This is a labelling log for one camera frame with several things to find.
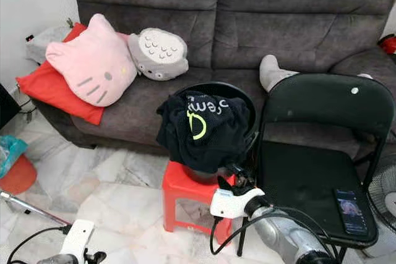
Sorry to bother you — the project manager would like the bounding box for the black shirt green print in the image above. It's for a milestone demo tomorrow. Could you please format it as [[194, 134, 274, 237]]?
[[155, 90, 252, 174]]

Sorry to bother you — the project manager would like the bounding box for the black round basin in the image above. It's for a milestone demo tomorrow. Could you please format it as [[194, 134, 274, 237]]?
[[172, 82, 259, 185]]

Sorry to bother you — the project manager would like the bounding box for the red plastic stool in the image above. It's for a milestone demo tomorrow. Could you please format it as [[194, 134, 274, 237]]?
[[161, 160, 237, 247]]

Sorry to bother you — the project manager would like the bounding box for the silver metal clothes rack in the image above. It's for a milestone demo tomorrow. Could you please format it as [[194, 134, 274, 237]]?
[[0, 191, 71, 227]]

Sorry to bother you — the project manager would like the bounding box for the black folding chair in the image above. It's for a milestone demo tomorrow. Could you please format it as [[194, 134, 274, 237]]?
[[234, 73, 396, 263]]

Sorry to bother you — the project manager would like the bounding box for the orange waste bin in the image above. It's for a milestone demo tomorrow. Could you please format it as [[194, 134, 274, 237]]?
[[0, 154, 38, 196]]

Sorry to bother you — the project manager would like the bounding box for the grey plush toy limb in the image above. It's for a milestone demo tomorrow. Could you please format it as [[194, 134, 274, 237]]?
[[259, 54, 303, 94]]

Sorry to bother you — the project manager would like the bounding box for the black smartphone lit screen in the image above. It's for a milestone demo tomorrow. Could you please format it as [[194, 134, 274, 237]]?
[[334, 188, 369, 236]]

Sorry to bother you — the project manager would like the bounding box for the grey round creature plush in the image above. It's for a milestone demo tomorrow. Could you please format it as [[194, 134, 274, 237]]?
[[127, 27, 190, 82]]

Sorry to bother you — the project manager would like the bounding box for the white floor fan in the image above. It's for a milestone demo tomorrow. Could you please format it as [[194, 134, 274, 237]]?
[[366, 163, 396, 260]]

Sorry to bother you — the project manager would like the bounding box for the dark grey fabric sofa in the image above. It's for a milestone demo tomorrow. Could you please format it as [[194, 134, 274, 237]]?
[[31, 0, 396, 161]]

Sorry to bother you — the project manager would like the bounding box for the red square cushion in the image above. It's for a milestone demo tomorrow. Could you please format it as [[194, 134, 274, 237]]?
[[15, 22, 106, 126]]

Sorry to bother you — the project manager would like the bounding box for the pink cat face cushion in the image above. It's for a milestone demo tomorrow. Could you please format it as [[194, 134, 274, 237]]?
[[45, 13, 139, 108]]

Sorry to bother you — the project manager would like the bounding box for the white speckled box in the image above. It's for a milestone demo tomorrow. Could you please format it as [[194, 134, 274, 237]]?
[[26, 25, 73, 65]]

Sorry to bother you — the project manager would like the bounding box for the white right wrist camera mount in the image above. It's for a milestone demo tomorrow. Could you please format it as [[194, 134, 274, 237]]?
[[210, 186, 266, 220]]

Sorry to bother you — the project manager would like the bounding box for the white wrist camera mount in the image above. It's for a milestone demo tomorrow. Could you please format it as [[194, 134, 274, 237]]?
[[59, 218, 94, 264], [210, 186, 266, 220]]

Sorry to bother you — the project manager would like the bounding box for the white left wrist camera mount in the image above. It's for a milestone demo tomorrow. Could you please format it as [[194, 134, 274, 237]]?
[[59, 218, 94, 264]]

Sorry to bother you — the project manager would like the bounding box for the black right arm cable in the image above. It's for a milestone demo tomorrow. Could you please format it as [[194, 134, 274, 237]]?
[[209, 207, 341, 260]]

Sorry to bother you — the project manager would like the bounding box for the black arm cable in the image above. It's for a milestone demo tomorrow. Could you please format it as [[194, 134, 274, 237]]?
[[209, 207, 341, 260], [6, 225, 69, 264]]

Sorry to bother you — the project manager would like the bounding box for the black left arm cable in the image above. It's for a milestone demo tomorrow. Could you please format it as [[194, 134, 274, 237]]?
[[6, 225, 69, 264]]

